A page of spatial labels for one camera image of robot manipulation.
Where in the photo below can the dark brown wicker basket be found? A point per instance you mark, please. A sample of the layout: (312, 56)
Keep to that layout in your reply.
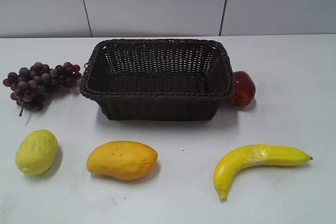
(158, 79)

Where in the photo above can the yellow banana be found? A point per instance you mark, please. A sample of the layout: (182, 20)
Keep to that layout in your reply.
(251, 156)

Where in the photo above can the red apple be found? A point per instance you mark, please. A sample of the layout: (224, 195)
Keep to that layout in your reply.
(245, 90)

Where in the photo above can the yellow lemon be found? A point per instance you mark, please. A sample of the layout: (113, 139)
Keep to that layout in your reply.
(37, 152)

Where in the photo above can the orange yellow mango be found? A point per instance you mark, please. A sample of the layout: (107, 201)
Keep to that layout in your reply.
(125, 160)

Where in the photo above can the purple grape bunch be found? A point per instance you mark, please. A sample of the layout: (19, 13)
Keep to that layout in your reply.
(30, 87)

